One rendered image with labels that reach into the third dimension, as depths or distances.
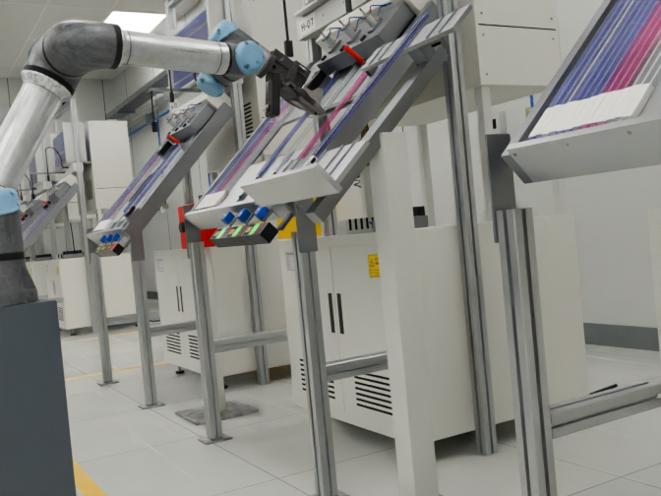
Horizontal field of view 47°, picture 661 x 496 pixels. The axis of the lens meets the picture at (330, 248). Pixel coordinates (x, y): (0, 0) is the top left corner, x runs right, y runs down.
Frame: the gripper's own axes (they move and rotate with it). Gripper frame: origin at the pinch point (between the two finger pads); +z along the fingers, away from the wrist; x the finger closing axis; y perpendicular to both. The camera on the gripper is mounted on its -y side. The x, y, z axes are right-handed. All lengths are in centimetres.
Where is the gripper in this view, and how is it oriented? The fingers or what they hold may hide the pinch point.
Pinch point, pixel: (318, 113)
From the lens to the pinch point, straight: 211.6
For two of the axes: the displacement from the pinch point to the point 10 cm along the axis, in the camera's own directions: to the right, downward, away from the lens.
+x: -4.9, 0.3, 8.7
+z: 7.6, 4.9, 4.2
